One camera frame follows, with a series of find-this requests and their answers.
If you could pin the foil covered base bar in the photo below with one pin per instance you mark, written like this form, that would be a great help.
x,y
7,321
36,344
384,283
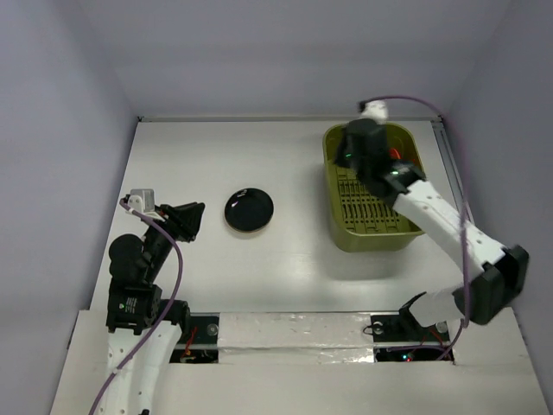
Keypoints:
x,y
294,339

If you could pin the orange red plate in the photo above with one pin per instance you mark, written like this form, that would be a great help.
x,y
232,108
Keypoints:
x,y
395,154

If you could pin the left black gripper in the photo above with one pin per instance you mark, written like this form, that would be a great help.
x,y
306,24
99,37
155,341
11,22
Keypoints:
x,y
184,219

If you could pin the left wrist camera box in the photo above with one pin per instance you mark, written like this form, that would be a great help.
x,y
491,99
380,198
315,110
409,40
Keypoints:
x,y
141,200

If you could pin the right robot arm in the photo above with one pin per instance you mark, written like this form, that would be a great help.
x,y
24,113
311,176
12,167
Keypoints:
x,y
493,274

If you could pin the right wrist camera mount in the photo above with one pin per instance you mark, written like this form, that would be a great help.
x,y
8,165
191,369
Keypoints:
x,y
376,110

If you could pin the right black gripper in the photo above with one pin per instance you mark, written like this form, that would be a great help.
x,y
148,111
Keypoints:
x,y
360,141

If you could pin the olive green dish rack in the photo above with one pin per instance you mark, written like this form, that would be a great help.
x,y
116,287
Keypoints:
x,y
360,222

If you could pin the beige patterned plate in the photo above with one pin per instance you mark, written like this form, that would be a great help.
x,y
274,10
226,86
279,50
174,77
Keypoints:
x,y
252,234

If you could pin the black teal plate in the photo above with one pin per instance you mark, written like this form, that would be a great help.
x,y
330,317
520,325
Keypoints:
x,y
249,210

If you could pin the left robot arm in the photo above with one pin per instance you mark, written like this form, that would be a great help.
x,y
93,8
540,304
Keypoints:
x,y
145,320

